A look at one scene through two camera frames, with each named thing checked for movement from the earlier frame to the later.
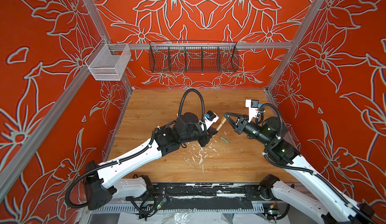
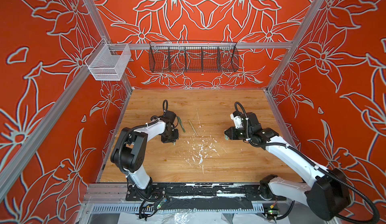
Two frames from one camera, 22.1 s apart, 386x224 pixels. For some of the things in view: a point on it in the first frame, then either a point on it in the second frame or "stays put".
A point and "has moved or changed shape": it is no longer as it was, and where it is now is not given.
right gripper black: [237, 127] -> [231, 135]
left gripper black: [205, 135] -> [176, 137]
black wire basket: [193, 56] stays put
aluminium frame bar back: [200, 45] stays put
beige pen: [219, 127] has moved or changed shape
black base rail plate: [177, 196] stays put
